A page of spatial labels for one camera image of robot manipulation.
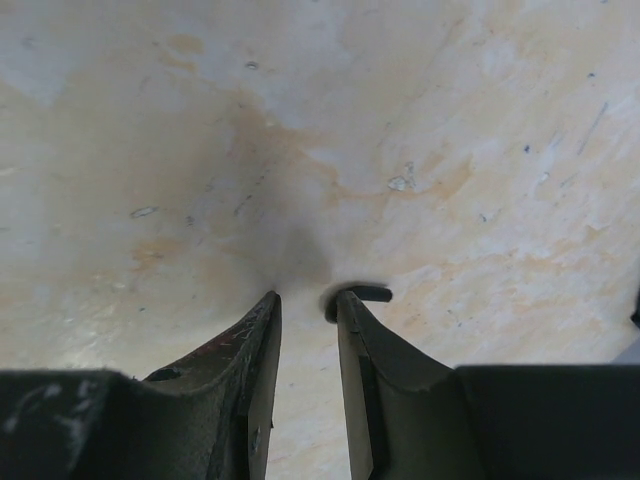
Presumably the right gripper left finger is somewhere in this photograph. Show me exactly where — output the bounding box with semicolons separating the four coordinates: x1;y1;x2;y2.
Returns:
1;292;281;479

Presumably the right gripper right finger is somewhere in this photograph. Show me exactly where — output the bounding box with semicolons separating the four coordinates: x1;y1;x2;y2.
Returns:
336;291;639;479

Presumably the black earbud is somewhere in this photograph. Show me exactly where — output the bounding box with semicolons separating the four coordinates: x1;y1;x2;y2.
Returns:
320;282;393;324

